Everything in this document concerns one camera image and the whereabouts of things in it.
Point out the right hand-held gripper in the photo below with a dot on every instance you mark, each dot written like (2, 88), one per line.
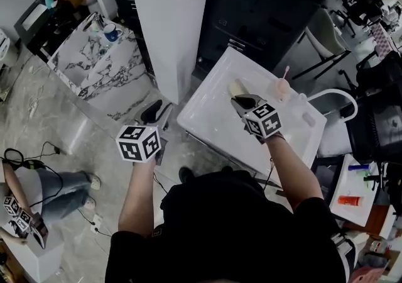
(263, 119)

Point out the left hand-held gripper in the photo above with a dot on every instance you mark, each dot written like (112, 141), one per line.
(138, 146)

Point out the cream oval object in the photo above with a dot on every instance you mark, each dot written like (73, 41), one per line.
(238, 87)

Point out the person's right forearm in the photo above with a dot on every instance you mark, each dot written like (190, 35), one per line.
(292, 171)

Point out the person's left forearm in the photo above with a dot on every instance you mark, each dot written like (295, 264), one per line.
(138, 193)

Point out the white wash basin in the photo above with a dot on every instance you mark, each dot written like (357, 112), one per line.
(213, 112)

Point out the pink cup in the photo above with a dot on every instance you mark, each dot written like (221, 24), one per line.
(279, 88)

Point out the pink toothbrush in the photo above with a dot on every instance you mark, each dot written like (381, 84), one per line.
(285, 72)

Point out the clear plastic cup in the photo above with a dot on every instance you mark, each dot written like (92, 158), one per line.
(300, 102)

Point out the person's black shoe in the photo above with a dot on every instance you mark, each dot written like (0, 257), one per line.
(186, 175)

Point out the marble pattern counter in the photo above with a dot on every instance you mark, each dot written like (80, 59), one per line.
(103, 68)

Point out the white square pillar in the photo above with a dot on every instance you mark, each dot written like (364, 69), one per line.
(172, 24)

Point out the blue mug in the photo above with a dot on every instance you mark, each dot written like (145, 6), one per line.
(110, 33)

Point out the black cabinet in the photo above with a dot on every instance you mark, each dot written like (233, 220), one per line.
(257, 8)

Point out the grey chair with black legs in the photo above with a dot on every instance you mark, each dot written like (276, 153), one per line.
(323, 39)

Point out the white floor socket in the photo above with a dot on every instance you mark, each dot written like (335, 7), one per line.
(96, 223)

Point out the person's black shirt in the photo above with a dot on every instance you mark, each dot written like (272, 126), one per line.
(226, 231)

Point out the blue tube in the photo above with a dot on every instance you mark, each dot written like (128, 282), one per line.
(359, 167)

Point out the black mesh office chair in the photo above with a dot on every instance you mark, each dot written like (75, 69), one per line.
(377, 118)

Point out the white shelf tray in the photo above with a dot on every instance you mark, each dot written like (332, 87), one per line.
(353, 187)

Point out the orange tube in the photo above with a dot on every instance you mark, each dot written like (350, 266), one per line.
(350, 201)

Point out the white box stand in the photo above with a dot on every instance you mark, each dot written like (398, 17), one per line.
(34, 256)

